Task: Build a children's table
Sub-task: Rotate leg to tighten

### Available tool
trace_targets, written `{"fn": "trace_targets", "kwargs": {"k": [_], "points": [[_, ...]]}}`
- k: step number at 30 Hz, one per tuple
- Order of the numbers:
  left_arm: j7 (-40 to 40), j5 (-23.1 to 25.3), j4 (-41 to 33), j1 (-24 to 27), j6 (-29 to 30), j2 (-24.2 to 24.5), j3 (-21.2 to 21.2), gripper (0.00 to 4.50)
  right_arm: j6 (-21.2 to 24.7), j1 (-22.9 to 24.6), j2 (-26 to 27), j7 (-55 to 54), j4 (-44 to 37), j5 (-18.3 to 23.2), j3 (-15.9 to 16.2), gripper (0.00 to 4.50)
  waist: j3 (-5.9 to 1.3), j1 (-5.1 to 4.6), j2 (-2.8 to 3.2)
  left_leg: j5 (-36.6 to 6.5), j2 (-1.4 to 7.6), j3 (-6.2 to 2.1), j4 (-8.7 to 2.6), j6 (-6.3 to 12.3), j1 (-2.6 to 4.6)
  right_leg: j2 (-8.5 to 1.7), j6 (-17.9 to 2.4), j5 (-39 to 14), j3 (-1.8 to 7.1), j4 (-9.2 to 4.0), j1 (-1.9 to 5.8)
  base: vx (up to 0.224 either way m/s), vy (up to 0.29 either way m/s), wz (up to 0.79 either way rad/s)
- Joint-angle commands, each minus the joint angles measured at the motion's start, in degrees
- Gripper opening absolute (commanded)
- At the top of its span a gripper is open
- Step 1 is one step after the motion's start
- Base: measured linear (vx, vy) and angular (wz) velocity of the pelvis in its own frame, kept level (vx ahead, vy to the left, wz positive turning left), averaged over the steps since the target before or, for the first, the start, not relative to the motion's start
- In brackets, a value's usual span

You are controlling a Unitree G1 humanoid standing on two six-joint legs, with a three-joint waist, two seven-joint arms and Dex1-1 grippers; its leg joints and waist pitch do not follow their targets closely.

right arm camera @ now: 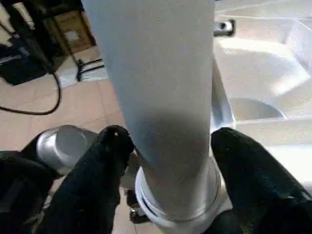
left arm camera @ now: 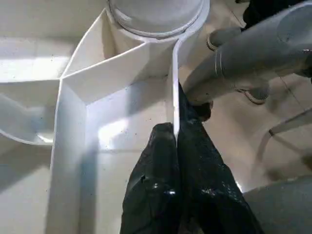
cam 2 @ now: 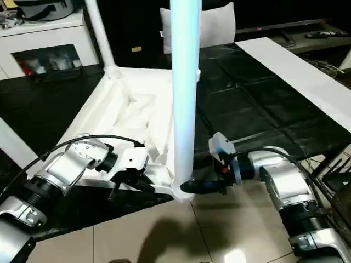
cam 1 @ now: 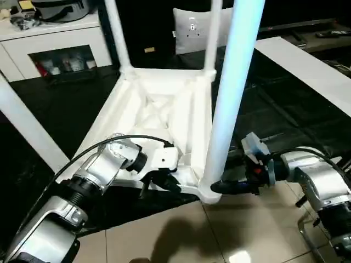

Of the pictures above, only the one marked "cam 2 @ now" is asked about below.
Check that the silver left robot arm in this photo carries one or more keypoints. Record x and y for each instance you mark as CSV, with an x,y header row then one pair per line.
x,y
68,164

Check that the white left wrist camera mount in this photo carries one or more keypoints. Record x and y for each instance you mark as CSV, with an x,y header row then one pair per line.
x,y
134,159

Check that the grey rounded device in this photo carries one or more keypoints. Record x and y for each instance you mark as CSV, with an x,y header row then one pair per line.
x,y
46,11

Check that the grey cushion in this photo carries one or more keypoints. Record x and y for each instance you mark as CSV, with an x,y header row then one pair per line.
x,y
216,27

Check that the yellow small box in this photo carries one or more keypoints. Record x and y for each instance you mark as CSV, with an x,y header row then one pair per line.
x,y
5,4

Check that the white plastic table leg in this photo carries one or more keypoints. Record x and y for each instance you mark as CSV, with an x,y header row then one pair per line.
x,y
13,142
185,82
102,41

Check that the white rectangular box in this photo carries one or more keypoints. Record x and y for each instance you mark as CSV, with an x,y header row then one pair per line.
x,y
346,61

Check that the black tripod leg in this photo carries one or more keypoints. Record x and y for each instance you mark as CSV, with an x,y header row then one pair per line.
x,y
326,167

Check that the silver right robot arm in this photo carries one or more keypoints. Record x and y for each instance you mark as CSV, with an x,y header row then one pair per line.
x,y
285,178

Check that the black remote control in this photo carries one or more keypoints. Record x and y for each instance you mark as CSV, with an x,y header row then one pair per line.
x,y
323,34

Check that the dark wooden low table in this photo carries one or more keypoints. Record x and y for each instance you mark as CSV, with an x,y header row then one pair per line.
x,y
315,45

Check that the black work mat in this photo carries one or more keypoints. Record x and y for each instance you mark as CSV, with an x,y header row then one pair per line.
x,y
260,109

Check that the white cabinet with glass doors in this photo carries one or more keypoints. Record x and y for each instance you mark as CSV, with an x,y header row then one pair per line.
x,y
55,35

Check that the black box with yellow label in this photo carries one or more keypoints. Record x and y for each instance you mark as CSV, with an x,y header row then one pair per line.
x,y
131,24

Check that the white flat board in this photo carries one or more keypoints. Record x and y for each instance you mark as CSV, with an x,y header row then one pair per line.
x,y
288,68

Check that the dark tangled small object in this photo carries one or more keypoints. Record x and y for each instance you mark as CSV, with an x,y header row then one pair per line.
x,y
8,24

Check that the white plastic table top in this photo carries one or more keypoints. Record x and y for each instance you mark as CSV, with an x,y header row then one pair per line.
x,y
137,82

